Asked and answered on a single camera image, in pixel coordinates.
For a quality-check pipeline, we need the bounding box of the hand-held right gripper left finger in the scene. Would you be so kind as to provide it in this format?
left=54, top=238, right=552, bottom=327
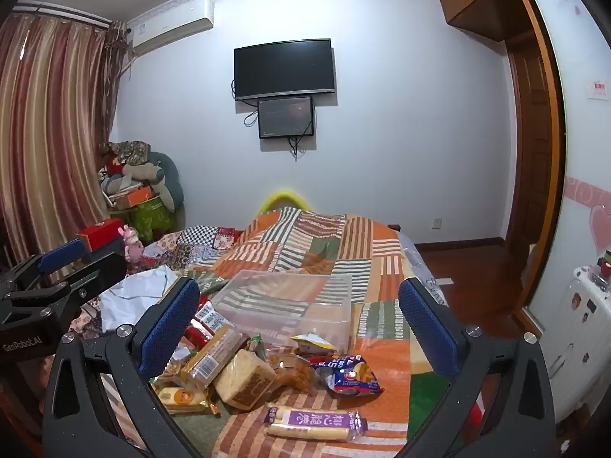
left=43, top=277, right=201, bottom=458

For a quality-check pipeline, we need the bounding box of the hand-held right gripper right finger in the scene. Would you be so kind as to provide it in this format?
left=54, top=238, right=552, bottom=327
left=398, top=277, right=557, bottom=458

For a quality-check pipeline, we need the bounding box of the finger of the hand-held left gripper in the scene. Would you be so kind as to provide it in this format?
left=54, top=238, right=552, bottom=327
left=0, top=239, right=87, bottom=297
left=29, top=253, right=128, bottom=309

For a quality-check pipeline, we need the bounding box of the long clear cracker packet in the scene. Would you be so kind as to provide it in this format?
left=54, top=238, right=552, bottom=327
left=181, top=325, right=246, bottom=389

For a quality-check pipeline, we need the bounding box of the blue potato chip bag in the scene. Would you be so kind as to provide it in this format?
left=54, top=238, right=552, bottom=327
left=310, top=354, right=383, bottom=395

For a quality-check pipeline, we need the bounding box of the square sliced bread packet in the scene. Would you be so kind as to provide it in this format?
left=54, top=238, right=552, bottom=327
left=213, top=349, right=276, bottom=410

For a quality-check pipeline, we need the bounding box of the clear plastic storage bin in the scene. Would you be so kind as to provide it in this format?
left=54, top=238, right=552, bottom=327
left=210, top=269, right=354, bottom=354

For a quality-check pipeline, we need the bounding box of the brown bread packet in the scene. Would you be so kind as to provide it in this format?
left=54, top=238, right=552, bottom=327
left=270, top=354, right=316, bottom=394

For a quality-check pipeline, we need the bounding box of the red box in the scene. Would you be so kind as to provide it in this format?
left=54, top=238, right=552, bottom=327
left=76, top=218, right=125, bottom=251

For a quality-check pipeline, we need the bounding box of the white plastic bag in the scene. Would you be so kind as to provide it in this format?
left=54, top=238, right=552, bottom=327
left=101, top=267, right=178, bottom=332

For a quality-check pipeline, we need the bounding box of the red snack packet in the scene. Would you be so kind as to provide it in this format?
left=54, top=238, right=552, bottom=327
left=184, top=302, right=230, bottom=344

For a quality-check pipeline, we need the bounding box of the pink plush toy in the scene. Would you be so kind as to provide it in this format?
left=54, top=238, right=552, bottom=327
left=119, top=224, right=144, bottom=262

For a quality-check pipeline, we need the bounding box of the clear plastic sheet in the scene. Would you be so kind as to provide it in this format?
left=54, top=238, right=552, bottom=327
left=401, top=231, right=449, bottom=306

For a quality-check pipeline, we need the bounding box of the yellow cake packet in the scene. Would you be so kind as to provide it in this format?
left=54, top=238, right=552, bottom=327
left=155, top=385, right=220, bottom=416

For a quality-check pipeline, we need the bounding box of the green box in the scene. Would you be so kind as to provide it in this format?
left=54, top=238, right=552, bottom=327
left=131, top=195, right=175, bottom=242

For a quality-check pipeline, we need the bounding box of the orange cardboard box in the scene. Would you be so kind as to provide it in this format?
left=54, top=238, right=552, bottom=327
left=115, top=188, right=154, bottom=211

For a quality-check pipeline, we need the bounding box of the yellow white small snack packet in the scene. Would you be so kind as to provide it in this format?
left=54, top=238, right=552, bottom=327
left=292, top=333, right=337, bottom=355

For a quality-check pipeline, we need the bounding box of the pile of bedding and boxes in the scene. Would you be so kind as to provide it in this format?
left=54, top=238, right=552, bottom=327
left=98, top=140, right=184, bottom=211

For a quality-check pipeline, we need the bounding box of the patchwork striped blanket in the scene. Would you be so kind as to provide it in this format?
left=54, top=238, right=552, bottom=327
left=71, top=207, right=478, bottom=458

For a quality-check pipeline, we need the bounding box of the striped red curtain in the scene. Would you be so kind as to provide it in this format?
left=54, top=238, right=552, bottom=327
left=0, top=5, right=127, bottom=280

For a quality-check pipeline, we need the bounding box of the purple label snack packet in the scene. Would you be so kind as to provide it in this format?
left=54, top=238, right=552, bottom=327
left=264, top=405, right=368, bottom=442

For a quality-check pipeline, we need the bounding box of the white cabinet with stickers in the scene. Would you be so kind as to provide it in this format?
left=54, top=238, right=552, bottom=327
left=544, top=267, right=611, bottom=421

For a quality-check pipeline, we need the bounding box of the yellow round object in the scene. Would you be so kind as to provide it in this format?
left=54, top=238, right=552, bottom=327
left=258, top=190, right=311, bottom=213

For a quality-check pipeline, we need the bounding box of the wooden door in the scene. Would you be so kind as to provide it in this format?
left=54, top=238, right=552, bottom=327
left=506, top=29, right=547, bottom=249

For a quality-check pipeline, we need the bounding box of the white air conditioner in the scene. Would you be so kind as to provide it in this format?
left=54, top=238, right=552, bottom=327
left=126, top=0, right=215, bottom=55

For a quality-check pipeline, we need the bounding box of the small black wall monitor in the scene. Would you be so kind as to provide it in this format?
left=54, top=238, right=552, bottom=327
left=258, top=96, right=315, bottom=140

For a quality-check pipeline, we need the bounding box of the black wall television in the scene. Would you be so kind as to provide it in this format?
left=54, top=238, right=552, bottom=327
left=234, top=38, right=335, bottom=102

